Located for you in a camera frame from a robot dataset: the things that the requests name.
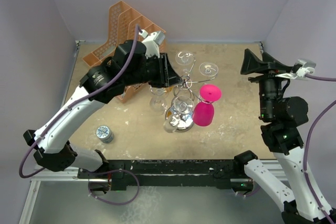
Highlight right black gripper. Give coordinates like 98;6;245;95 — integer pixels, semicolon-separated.
239;48;292;118

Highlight clear round wine glass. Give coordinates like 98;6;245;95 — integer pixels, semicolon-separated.
149;87;168;115

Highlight clear champagne flute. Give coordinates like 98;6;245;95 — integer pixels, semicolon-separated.
199;62;219;82

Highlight pink plastic goblet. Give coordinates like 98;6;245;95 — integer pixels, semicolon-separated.
192;84;222;127

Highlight yellow plastic goblet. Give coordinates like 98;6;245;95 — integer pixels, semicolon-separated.
164;86;174;93

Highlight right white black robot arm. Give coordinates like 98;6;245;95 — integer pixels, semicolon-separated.
233;49;335;223

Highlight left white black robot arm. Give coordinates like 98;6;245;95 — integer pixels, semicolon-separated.
24;40;182;178

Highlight chrome wine glass rack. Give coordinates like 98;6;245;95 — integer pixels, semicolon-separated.
165;54;218;132

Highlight orange plastic file organizer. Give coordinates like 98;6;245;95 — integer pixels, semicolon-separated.
80;1;160;104

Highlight small round tin can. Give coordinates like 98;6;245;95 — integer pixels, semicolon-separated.
96;125;114;144

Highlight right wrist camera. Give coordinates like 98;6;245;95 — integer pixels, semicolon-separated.
275;59;317;80

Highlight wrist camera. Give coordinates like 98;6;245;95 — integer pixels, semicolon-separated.
275;59;317;80
139;29;165;59

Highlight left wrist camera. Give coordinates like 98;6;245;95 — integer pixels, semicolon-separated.
139;29;165;59

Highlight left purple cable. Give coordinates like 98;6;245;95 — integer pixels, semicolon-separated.
18;24;142;179

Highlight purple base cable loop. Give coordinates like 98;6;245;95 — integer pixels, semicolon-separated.
88;168;140;206

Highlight black base frame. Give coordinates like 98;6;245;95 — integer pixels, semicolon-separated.
78;151;258;191

